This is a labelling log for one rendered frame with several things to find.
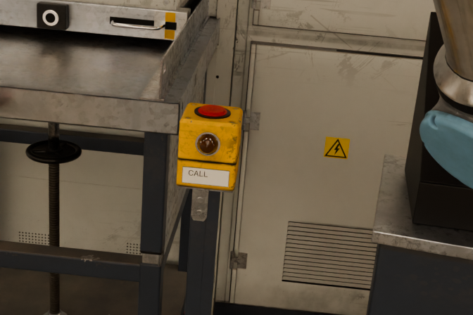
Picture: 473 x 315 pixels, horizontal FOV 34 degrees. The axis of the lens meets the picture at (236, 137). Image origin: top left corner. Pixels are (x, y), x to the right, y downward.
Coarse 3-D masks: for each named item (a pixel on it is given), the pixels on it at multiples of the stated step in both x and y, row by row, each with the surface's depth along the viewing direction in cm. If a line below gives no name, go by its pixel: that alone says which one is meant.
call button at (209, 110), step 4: (200, 108) 107; (204, 108) 106; (208, 108) 106; (212, 108) 106; (216, 108) 107; (220, 108) 107; (224, 108) 107; (200, 112) 105; (204, 112) 105; (208, 112) 105; (212, 112) 105; (216, 112) 105; (220, 112) 105; (224, 112) 106; (216, 116) 105
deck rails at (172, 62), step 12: (204, 0) 180; (204, 12) 182; (192, 24) 161; (204, 24) 182; (180, 36) 144; (192, 36) 163; (180, 48) 145; (192, 48) 161; (168, 60) 131; (180, 60) 147; (156, 72) 141; (168, 72) 133; (156, 84) 134; (168, 84) 134; (144, 96) 127; (156, 96) 128
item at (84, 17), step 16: (0, 0) 158; (16, 0) 157; (32, 0) 157; (48, 0) 157; (64, 0) 158; (0, 16) 159; (16, 16) 158; (32, 16) 158; (80, 16) 157; (96, 16) 157; (112, 16) 157; (128, 16) 157; (144, 16) 157; (176, 16) 156; (96, 32) 158; (112, 32) 158; (128, 32) 158; (144, 32) 158; (176, 32) 157
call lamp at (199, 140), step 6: (204, 132) 103; (210, 132) 103; (198, 138) 104; (204, 138) 103; (210, 138) 103; (216, 138) 103; (198, 144) 103; (204, 144) 103; (210, 144) 103; (216, 144) 103; (198, 150) 104; (204, 150) 103; (210, 150) 103; (216, 150) 104
